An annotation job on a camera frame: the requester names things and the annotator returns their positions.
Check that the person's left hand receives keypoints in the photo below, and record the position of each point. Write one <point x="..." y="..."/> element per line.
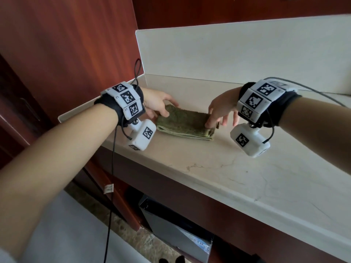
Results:
<point x="156" y="101"/>

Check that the person's right hand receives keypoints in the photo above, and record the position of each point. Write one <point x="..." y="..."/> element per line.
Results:
<point x="222" y="106"/>

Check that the green cleaning cloth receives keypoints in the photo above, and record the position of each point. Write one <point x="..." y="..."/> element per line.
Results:
<point x="184" y="123"/>

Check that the person's right forearm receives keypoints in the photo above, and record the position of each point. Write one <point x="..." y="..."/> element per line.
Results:
<point x="318" y="128"/>

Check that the person's left forearm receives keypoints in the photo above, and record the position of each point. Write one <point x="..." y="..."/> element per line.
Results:
<point x="49" y="167"/>

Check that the white marker left wristband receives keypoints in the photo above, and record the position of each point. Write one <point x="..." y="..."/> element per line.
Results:
<point x="123" y="101"/>

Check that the white marker wristband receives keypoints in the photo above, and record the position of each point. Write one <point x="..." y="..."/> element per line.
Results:
<point x="123" y="101"/>
<point x="263" y="101"/>

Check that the white marker right wristband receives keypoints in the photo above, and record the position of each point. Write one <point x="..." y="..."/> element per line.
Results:
<point x="263" y="101"/>

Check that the grey mini fridge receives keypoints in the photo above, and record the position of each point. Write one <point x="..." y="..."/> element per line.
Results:
<point x="175" y="230"/>

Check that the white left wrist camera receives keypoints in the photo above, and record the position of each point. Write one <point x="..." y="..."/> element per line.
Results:
<point x="142" y="134"/>

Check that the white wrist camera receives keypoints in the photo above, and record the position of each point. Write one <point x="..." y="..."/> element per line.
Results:
<point x="142" y="134"/>
<point x="248" y="139"/>

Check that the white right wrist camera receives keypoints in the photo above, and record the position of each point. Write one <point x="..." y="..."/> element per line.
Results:
<point x="248" y="139"/>

